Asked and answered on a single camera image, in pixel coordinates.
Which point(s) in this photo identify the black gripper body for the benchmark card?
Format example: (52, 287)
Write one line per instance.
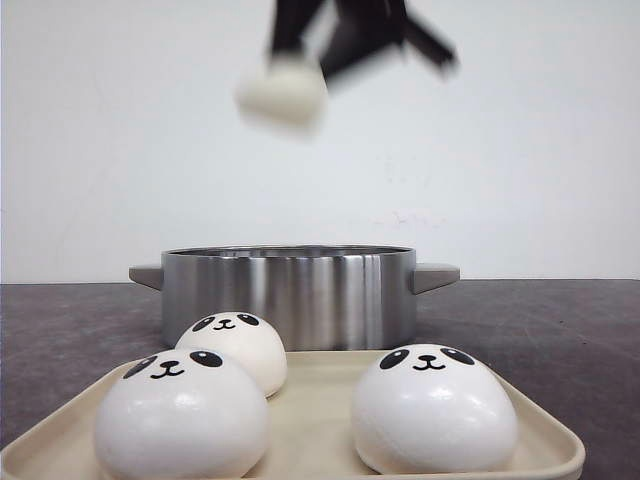
(366, 28)

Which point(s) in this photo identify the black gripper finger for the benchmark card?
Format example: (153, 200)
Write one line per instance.
(292, 17)

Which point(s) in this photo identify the white panda bun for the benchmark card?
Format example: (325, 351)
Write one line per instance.
(429, 408)
(290, 93)
(182, 414)
(248, 338)

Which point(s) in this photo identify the stainless steel steamer pot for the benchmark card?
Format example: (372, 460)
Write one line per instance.
(317, 297)

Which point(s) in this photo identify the cream rectangular tray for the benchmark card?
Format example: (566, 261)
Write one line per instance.
(310, 431)

